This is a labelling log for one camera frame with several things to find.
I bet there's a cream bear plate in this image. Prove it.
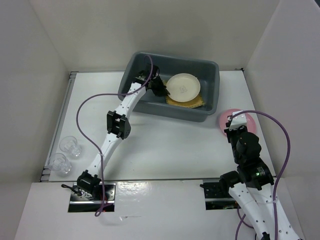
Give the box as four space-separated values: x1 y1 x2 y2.
165 73 201 103

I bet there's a yellow woven bamboo mat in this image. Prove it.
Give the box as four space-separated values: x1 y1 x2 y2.
165 93 205 109

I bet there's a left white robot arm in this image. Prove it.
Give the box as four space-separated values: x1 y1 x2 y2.
75 63 170 201

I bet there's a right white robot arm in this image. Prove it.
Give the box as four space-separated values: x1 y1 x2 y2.
219 125 300 240

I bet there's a grey plastic bin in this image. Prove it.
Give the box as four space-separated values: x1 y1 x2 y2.
118 51 220 123

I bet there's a pink bear plate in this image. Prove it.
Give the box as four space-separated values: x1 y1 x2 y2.
219 108 257 137

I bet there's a clear glass cup far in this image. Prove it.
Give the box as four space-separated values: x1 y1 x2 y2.
59 136 82 158

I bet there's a clear glass cup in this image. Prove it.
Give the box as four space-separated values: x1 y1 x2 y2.
59 136 82 158
47 153 72 175

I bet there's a clear glass cup near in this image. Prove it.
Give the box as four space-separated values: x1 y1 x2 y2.
47 153 72 175

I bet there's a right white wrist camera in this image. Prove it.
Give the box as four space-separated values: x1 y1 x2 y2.
225 110 247 131

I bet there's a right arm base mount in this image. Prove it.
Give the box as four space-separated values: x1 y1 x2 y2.
199 179 238 211

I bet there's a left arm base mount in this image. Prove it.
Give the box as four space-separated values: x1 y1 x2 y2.
61 182 117 213

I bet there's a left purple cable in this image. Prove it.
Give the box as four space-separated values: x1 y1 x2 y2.
76 54 154 216

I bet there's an aluminium frame rail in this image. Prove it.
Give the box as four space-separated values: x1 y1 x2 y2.
39 71 78 183

